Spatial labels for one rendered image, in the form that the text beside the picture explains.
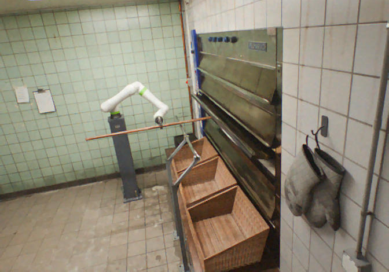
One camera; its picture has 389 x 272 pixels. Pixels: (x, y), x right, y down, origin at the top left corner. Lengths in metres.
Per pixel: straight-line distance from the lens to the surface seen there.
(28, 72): 4.25
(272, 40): 1.49
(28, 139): 4.51
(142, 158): 4.38
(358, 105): 1.01
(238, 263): 2.01
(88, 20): 4.01
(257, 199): 1.98
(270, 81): 1.53
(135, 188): 3.81
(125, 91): 3.06
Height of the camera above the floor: 2.12
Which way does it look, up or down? 20 degrees down
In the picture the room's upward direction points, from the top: 6 degrees counter-clockwise
